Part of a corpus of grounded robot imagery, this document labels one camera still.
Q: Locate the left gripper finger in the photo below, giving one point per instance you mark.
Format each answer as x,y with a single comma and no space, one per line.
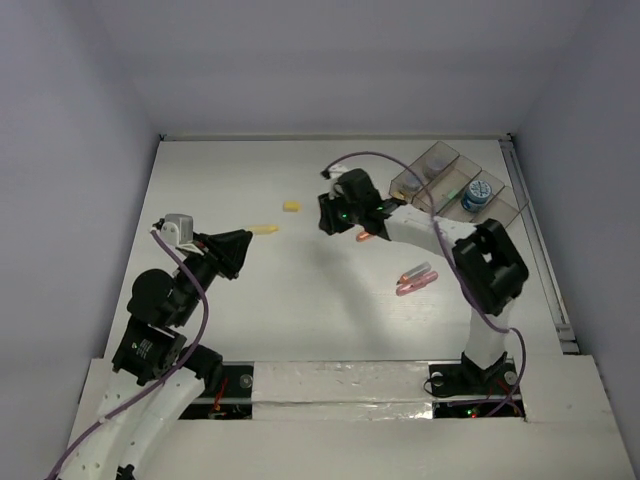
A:
236,241
237,261

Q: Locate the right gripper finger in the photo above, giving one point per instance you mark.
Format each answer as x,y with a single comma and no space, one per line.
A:
334,214
374,223

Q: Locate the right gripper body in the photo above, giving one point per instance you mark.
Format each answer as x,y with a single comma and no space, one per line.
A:
353,211

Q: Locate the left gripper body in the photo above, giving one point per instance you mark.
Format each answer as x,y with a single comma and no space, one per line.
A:
221,258

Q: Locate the yellow highlighter body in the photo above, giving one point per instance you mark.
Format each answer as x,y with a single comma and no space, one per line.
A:
265,229

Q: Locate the yellow marker cap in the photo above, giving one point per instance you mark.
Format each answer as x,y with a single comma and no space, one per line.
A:
291,206

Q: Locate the paperclip jar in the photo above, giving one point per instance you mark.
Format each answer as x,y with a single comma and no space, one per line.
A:
433,166
412,184

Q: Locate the blue lid pin jar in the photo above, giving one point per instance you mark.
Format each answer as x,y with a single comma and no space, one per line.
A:
477,195

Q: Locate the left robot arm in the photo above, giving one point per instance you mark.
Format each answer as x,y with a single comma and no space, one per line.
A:
160,365

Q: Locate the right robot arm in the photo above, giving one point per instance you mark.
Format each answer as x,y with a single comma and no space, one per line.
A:
483,258

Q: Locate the grey orange highlighter pen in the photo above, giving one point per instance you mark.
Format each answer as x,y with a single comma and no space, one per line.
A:
416,271

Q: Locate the pink highlighter pen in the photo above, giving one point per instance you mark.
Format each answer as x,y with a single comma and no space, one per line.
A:
407,285

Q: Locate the clear compartment organizer tray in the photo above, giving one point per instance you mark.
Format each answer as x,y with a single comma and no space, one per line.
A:
469,160

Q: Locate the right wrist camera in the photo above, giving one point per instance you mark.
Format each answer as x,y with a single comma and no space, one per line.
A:
332,174

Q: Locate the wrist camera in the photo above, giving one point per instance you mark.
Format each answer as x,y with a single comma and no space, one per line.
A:
176,230
332,174

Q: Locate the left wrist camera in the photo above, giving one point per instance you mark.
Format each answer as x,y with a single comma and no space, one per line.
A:
176,230

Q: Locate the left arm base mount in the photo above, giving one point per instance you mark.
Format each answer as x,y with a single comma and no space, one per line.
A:
230,400

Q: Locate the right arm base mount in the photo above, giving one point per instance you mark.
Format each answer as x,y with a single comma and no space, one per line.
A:
455,397

